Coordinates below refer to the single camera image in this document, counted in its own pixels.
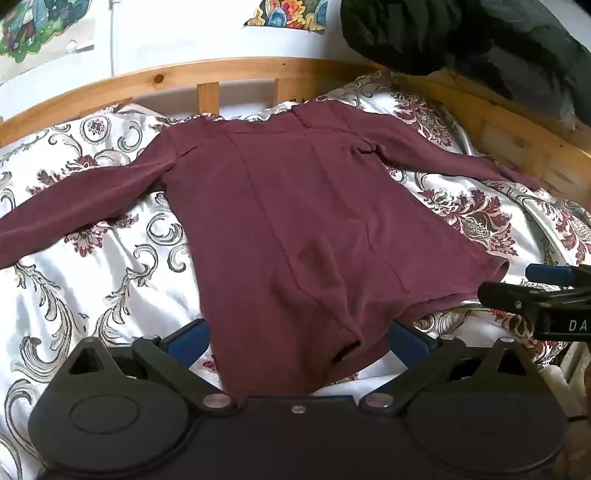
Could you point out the white floral bedspread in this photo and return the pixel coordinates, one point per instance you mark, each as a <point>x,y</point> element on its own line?
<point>92,286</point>

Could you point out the cartoon figure wall poster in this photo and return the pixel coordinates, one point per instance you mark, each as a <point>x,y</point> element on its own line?
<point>27,41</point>

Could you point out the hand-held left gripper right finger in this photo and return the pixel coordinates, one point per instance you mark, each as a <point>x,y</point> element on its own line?
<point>407,339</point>

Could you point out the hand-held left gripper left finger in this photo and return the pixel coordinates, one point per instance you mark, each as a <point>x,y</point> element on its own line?
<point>190,342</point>

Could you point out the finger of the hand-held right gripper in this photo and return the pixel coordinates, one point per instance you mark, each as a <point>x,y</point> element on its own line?
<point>551,273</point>
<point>508,297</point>

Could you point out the wooden bed frame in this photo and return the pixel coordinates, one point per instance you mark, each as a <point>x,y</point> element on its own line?
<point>157,78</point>

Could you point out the black padded jacket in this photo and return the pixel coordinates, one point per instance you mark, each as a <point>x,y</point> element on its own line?
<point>415,37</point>

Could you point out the maroon long-sleeved shirt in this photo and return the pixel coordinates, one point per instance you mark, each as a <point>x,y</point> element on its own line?
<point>277,207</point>

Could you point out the colourful landscape wall poster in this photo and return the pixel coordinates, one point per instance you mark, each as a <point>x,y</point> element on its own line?
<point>286,14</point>

